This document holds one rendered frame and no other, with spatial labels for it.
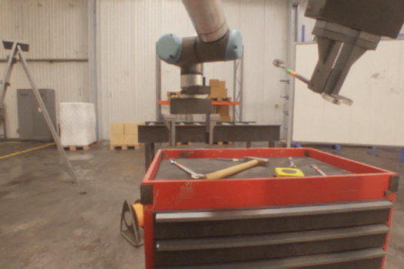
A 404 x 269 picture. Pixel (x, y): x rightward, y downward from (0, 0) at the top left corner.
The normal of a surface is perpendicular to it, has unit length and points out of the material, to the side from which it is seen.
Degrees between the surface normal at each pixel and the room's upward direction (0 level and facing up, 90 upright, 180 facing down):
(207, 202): 90
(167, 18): 90
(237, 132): 90
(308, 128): 90
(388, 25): 113
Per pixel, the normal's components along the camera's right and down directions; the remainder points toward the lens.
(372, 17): 0.08, 0.49
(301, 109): -0.32, 0.10
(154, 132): 0.15, 0.11
